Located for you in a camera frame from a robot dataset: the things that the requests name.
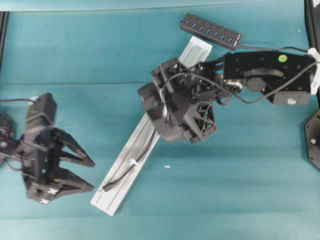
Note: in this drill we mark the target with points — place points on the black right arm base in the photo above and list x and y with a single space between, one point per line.
312 139

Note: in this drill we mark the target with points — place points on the black left frame post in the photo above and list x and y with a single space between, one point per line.
3 29

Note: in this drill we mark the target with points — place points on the black frame post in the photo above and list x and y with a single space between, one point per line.
312 22
3 29

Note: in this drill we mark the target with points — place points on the black right frame post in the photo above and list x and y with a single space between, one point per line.
312 22

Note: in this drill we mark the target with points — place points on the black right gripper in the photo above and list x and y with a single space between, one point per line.
186 95

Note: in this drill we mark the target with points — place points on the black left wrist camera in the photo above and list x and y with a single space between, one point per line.
41 112

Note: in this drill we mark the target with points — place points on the black USB hub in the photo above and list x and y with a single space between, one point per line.
210 31

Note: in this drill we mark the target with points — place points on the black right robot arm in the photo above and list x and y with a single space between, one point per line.
281 78

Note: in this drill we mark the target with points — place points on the white near cable ring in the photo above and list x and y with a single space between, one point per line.
134 164

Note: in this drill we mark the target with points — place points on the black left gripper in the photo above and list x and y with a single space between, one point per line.
40 151

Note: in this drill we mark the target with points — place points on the silver aluminium rail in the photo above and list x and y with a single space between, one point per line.
141 143

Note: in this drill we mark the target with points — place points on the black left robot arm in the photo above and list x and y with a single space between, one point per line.
8 144

